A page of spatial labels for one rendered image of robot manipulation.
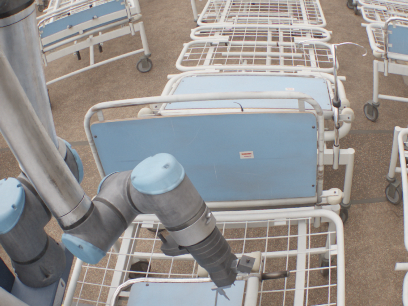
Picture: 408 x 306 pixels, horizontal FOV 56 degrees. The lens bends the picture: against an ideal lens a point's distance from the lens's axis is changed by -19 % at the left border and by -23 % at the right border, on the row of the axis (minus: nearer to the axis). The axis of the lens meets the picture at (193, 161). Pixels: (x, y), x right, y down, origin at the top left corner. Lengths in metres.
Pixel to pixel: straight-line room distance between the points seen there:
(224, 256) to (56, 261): 0.48
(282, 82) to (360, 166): 0.71
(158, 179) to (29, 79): 0.36
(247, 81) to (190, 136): 0.75
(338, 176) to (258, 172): 1.00
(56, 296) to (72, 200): 0.43
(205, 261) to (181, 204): 0.15
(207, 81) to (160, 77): 1.32
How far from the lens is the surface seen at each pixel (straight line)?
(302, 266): 1.42
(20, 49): 0.91
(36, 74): 0.97
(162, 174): 0.82
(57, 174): 0.82
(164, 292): 1.29
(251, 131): 1.35
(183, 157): 1.43
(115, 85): 3.47
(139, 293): 1.31
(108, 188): 0.93
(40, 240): 1.14
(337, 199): 1.53
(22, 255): 1.14
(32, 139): 0.80
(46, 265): 1.18
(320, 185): 1.50
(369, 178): 2.39
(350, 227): 2.13
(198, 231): 0.88
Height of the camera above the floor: 1.60
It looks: 39 degrees down
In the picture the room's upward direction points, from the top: 12 degrees counter-clockwise
